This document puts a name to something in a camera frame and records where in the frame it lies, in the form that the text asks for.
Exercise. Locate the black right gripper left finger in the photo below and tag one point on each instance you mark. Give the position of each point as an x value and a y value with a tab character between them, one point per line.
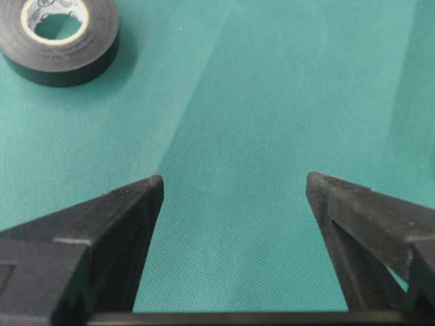
61	268

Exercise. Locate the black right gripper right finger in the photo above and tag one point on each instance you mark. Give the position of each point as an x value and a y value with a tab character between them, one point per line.
381	247

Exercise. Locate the black tape roll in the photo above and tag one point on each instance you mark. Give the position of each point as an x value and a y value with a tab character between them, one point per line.
71	61

